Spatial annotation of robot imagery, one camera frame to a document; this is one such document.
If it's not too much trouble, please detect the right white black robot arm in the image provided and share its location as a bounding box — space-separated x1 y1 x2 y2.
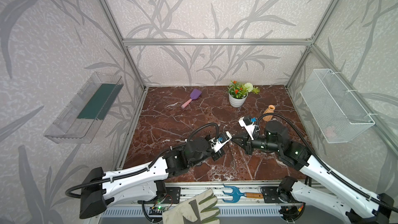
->
232 117 398 224

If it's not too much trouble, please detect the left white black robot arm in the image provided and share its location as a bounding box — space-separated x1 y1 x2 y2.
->
65 132 232 219

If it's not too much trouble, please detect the small terracotta vase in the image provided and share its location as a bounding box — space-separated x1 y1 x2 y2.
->
263 105 275 122

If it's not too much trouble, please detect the white pot with flowers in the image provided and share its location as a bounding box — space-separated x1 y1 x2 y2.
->
228 80 260 108

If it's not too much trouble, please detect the blue garden hand fork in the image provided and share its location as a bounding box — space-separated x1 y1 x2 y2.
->
222 184 263 203

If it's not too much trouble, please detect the purple pink toy spatula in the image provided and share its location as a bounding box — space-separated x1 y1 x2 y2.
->
181 89 202 109

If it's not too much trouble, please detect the white green work glove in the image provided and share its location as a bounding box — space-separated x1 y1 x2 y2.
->
162 189 220 224

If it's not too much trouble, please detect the green circuit board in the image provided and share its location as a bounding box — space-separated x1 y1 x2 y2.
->
148 206 167 216

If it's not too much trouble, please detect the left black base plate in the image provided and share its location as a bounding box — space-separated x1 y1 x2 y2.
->
145 187 181 205

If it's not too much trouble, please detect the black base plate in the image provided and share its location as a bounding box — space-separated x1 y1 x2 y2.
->
260 186 289 204
145 187 181 205

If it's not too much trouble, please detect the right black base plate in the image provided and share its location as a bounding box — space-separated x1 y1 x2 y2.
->
260 186 289 204

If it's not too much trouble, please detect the white wire mesh basket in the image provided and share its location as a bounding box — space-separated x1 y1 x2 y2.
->
301 68 375 144

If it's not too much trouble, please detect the clear plastic wall tray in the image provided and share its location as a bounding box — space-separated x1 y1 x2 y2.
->
44 72 124 144

